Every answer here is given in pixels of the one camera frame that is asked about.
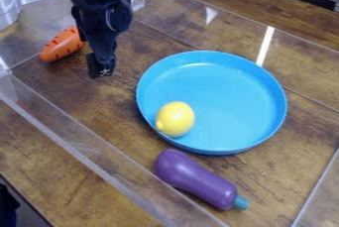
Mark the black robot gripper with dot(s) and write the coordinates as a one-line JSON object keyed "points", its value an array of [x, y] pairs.
{"points": [[101, 22]]}

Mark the orange toy carrot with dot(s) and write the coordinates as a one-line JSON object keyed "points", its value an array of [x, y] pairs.
{"points": [[63, 45]]}

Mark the yellow toy lemon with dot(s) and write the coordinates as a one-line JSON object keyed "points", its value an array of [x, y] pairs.
{"points": [[175, 119]]}

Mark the purple toy eggplant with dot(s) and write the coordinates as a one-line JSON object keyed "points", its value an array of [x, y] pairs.
{"points": [[176, 169]]}

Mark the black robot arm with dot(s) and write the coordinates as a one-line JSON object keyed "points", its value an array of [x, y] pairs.
{"points": [[101, 20]]}

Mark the blue round tray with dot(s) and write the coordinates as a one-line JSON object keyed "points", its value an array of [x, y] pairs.
{"points": [[236, 98]]}

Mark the clear acrylic enclosure wall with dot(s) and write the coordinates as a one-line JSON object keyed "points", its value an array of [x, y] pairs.
{"points": [[77, 150]]}

